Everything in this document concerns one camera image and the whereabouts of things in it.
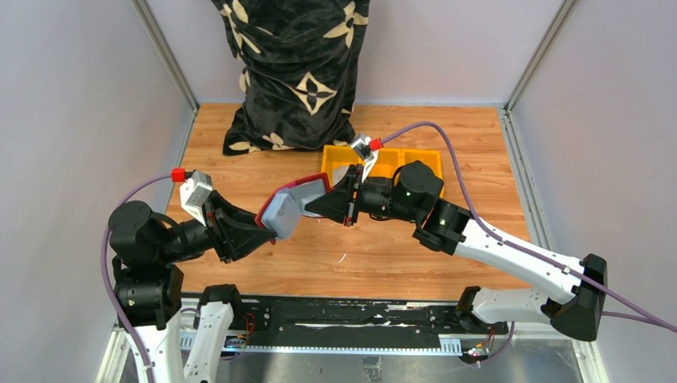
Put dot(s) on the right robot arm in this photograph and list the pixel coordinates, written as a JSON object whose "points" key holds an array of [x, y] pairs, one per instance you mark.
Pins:
{"points": [[565, 292]]}

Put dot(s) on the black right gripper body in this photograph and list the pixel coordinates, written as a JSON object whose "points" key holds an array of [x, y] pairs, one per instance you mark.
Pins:
{"points": [[352, 208]]}

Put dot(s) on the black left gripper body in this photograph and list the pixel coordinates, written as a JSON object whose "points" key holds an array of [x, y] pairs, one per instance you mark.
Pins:
{"points": [[217, 228]]}

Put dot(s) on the yellow three-compartment bin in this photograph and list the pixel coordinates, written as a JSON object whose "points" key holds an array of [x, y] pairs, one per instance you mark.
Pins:
{"points": [[389, 160]]}

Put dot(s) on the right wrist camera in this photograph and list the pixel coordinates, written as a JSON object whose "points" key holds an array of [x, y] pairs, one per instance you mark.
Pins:
{"points": [[367, 150]]}

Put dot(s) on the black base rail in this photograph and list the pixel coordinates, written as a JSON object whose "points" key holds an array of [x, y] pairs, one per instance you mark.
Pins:
{"points": [[295, 324]]}

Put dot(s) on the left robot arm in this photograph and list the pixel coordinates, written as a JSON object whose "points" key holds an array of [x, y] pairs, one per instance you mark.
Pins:
{"points": [[147, 295]]}

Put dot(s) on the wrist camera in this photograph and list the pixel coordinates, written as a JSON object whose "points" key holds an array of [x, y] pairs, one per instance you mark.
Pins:
{"points": [[367, 150], [194, 193]]}

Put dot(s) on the red leather card holder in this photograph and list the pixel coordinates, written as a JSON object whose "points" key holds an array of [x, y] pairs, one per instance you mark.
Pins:
{"points": [[284, 209]]}

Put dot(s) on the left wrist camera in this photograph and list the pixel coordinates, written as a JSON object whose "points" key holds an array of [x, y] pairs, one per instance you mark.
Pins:
{"points": [[194, 193]]}

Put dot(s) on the black floral blanket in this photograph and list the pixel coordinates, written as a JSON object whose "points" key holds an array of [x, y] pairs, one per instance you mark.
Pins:
{"points": [[299, 75]]}

